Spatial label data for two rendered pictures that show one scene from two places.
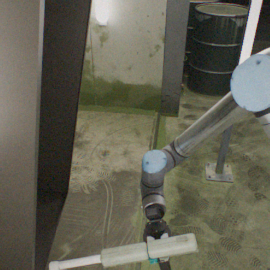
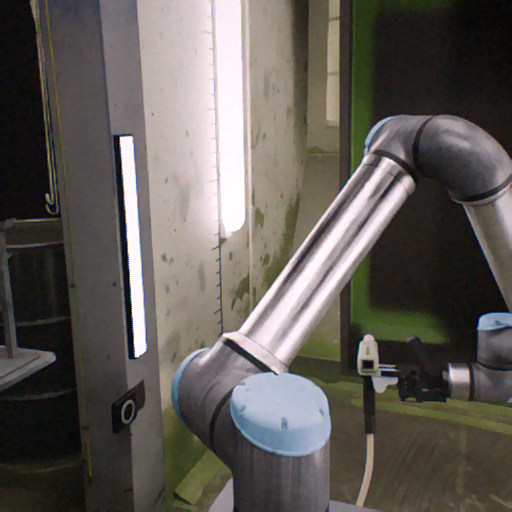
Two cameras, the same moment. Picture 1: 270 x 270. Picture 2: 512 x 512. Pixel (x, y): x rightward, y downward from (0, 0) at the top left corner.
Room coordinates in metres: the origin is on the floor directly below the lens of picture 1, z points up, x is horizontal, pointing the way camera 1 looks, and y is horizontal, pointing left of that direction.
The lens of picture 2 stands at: (0.65, -1.56, 1.33)
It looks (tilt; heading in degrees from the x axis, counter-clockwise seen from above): 14 degrees down; 103
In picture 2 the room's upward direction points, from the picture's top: 1 degrees counter-clockwise
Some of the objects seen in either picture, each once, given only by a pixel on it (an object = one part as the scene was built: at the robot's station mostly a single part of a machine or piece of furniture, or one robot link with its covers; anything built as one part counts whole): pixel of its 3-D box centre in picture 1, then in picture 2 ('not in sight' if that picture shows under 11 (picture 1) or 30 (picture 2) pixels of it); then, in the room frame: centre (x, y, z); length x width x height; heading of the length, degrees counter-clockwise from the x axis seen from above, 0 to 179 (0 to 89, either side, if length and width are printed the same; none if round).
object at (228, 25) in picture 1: (216, 50); not in sight; (3.28, -0.89, 0.44); 0.59 x 0.58 x 0.89; 7
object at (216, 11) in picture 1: (222, 10); not in sight; (3.29, -0.89, 0.86); 0.54 x 0.54 x 0.01
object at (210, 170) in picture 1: (218, 172); not in sight; (1.77, -0.64, 0.01); 0.20 x 0.20 x 0.01; 83
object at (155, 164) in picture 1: (155, 167); (502, 340); (0.90, -0.08, 0.78); 0.12 x 0.09 x 0.12; 135
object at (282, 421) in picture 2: not in sight; (277, 441); (0.48, -0.72, 0.83); 0.17 x 0.15 x 0.18; 135
